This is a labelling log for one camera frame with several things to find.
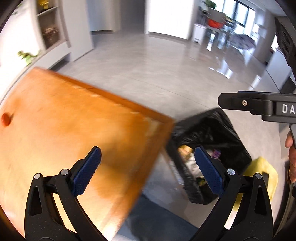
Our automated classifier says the white tall cabinet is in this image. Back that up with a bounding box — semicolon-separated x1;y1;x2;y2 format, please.
60;0;94;62

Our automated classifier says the black bagged trash bin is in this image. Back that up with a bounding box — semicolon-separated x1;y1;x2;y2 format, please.
166;108;252;205

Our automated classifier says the wicker basket on shelf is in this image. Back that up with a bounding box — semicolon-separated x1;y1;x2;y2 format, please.
42;26;59;48

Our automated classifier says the dining table with chairs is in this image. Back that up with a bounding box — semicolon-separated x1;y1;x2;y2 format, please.
192;15;235;44

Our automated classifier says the yellow cloth on floor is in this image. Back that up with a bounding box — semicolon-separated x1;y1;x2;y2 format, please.
243;157;278;201

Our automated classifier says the potted green plant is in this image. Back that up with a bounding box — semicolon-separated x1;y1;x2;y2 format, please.
204;0;216;9

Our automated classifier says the white low tv cabinet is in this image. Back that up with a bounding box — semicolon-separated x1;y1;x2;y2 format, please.
32;42;70;69

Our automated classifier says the green toy dinosaur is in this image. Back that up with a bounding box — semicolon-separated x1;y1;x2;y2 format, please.
18;51;39;66

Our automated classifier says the person's right hand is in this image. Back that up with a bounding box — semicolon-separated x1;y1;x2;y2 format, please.
285;131;296;183

